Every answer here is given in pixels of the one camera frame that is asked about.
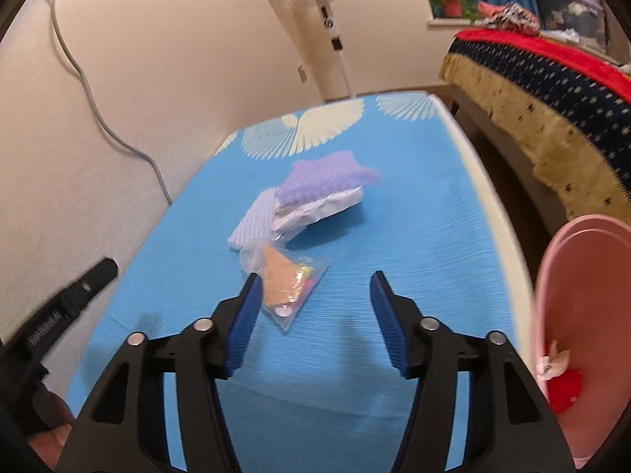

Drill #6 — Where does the red package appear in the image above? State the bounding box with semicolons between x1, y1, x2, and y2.
547;369;583;414

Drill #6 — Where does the clear bag with toys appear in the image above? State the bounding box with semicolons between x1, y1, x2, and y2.
239;238;330;332

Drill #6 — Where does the lilac foam sheet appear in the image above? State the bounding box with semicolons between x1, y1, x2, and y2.
228;187;279;251

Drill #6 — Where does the white paper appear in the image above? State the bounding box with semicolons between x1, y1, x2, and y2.
272;187;364;241

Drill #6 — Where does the purple foam net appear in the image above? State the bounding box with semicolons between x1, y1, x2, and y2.
275;151;381;208

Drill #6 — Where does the pink plastic trash bin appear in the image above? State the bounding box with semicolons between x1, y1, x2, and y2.
533;215;630;469

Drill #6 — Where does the person's left hand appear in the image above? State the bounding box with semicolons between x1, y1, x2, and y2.
28;393;76;471

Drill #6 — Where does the starry navy bed blanket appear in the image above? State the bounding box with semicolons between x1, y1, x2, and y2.
440;38;630;222

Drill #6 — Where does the red bed blanket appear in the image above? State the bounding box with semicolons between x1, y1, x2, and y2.
455;29;630;102

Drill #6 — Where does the zebra striped cloth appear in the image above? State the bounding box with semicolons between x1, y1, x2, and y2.
482;2;540;36

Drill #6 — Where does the clear plastic storage box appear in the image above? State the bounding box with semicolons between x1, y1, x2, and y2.
536;0;607;52

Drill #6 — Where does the pink cloth on sill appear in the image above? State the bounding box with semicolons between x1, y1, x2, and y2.
476;1;504;18

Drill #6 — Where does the potted green plant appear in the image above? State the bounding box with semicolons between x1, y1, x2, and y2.
429;0;479;21

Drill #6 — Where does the grey wall cable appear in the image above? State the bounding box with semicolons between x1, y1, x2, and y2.
41;0;175;206

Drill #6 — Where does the wall power outlet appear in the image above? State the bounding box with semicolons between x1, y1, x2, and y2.
297;65;308;83

